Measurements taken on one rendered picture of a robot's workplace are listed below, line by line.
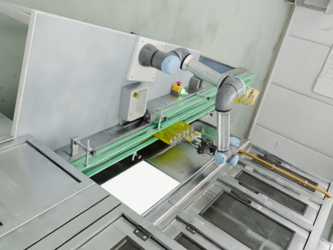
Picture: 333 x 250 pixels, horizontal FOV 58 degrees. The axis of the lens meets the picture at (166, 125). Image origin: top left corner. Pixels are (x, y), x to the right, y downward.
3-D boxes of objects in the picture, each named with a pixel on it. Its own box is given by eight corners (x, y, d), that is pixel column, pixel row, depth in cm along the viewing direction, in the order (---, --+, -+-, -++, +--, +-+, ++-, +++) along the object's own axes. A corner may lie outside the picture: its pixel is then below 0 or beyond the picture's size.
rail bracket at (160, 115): (149, 126, 213) (163, 133, 208) (152, 104, 205) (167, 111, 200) (151, 124, 216) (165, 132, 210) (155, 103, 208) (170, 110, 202)
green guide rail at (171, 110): (155, 113, 213) (164, 118, 209) (155, 112, 212) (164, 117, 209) (249, 72, 344) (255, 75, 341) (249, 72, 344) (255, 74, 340)
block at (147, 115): (142, 119, 216) (149, 123, 212) (143, 108, 211) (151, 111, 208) (145, 118, 218) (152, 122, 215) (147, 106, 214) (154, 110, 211)
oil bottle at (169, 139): (148, 133, 218) (172, 147, 208) (149, 127, 215) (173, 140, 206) (153, 131, 222) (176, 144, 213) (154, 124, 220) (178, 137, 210)
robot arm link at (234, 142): (234, 147, 187) (230, 160, 194) (242, 139, 195) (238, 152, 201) (223, 141, 191) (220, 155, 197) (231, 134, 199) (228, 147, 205)
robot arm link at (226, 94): (228, 92, 162) (227, 167, 183) (237, 85, 169) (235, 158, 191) (209, 89, 168) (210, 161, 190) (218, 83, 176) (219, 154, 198)
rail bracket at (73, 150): (63, 153, 169) (89, 172, 159) (63, 127, 161) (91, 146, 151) (70, 150, 173) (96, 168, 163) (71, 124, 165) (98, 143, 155)
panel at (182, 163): (94, 190, 175) (138, 223, 159) (94, 186, 174) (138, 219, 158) (180, 139, 243) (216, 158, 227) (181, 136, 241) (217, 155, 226)
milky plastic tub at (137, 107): (118, 117, 202) (128, 122, 198) (122, 86, 191) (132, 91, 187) (136, 110, 215) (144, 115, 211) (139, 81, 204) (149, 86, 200)
